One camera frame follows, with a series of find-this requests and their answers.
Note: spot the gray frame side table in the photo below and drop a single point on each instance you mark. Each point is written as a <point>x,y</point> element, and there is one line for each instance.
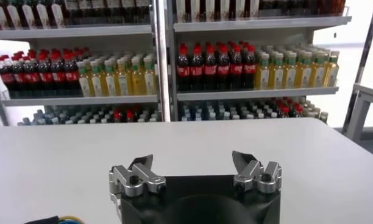
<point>357,115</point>

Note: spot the cola bottle red cap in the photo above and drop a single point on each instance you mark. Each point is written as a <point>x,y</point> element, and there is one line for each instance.
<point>130,116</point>
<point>210,70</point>
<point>236,69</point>
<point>197,70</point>
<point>286,111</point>
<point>250,69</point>
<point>299,109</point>
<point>46,77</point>
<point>19,78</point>
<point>6,78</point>
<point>223,70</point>
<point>33,77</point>
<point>72,76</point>
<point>59,76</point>
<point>183,70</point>
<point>117,116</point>

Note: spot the dark drink bottle white label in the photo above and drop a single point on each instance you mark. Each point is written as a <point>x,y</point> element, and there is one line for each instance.
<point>72,15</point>
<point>299,8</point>
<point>128,14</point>
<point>99,15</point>
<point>314,8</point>
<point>143,14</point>
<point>114,14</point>
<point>86,15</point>
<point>339,6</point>
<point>327,7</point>

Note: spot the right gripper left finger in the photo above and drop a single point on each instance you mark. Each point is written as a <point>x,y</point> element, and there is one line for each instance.
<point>131,179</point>

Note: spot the dark tea bottle beige label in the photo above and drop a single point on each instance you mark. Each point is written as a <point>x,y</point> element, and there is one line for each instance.
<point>268,9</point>
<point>284,8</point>

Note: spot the gray metal shelf rack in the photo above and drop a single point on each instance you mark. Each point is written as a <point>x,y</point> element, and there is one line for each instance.
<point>80,100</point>
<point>256,93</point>

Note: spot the yellow tea bottle green cap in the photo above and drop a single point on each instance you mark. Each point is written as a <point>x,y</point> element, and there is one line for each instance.
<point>111,84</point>
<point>84,85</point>
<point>137,82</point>
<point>124,83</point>
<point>150,82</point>
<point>305,76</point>
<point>277,77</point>
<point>263,77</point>
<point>332,73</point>
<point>291,76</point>
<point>97,84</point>
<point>319,75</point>

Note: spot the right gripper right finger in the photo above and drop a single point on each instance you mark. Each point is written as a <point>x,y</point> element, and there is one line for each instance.
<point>259,176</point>

